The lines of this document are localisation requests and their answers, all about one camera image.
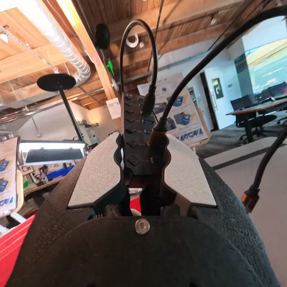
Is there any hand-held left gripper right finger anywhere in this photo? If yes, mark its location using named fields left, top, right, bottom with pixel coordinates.
left=161, top=133, right=217, bottom=216

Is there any black disc-top stand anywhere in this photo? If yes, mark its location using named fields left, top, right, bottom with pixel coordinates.
left=36, top=74, right=87, bottom=144

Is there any silver air duct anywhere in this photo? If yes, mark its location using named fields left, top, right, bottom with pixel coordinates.
left=22, top=0, right=91, bottom=84

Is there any black office chair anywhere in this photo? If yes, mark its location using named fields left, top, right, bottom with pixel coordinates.
left=230, top=94, right=278, bottom=144

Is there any white paper notice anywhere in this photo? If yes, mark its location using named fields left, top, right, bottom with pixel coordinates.
left=106, top=97, right=121, bottom=120

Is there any thick black usb cable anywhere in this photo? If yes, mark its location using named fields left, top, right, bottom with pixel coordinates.
left=119, top=19, right=158, bottom=115

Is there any red plastic bin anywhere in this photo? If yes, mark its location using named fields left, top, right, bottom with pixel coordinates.
left=0, top=196, right=142, bottom=287

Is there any led light panel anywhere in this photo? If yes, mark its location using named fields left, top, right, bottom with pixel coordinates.
left=19, top=140, right=89, bottom=167

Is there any white cable coil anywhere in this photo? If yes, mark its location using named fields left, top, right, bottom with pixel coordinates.
left=125, top=33, right=144, bottom=48

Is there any black round disc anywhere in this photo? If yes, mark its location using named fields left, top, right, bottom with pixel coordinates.
left=95, top=23, right=111, bottom=50

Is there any black usb hub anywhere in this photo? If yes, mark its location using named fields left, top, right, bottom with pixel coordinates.
left=121, top=91, right=168, bottom=189

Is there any office desk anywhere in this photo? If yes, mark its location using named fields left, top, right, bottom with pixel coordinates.
left=226, top=99, right=287, bottom=144

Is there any wooden support post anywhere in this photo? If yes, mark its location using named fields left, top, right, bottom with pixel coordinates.
left=54, top=0, right=123, bottom=135

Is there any blue plastic bin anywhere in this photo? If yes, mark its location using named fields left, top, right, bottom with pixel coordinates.
left=46, top=165, right=75, bottom=180

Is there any dark phone pictogram sign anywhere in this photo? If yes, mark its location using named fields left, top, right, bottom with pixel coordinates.
left=211, top=77, right=224, bottom=99

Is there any black braided usb cable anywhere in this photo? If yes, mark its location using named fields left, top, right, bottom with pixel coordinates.
left=148, top=6, right=287, bottom=149
left=241, top=128, right=287, bottom=213

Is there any printed instruction sheet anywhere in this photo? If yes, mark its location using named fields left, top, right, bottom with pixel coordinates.
left=137, top=73, right=210, bottom=147
left=0, top=136, right=24, bottom=217

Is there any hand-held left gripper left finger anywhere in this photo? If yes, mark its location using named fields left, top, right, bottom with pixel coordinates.
left=67, top=132, right=126, bottom=209

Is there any green exit sign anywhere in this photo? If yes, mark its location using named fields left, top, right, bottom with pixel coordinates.
left=103, top=58, right=115, bottom=76

